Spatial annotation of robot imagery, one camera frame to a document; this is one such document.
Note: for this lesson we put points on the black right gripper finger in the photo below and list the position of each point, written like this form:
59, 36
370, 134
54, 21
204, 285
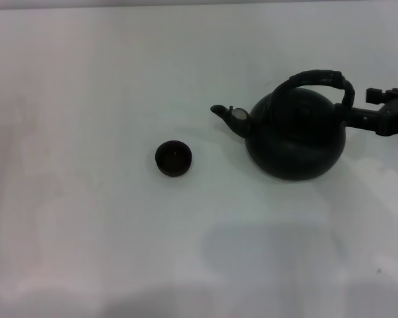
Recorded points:
365, 118
376, 95

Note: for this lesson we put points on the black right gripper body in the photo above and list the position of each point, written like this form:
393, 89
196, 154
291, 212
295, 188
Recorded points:
396, 114

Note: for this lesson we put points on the black round teapot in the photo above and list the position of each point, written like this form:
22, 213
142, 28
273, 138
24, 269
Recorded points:
295, 149

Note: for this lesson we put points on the small dark teacup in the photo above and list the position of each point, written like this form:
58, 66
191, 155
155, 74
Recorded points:
173, 159

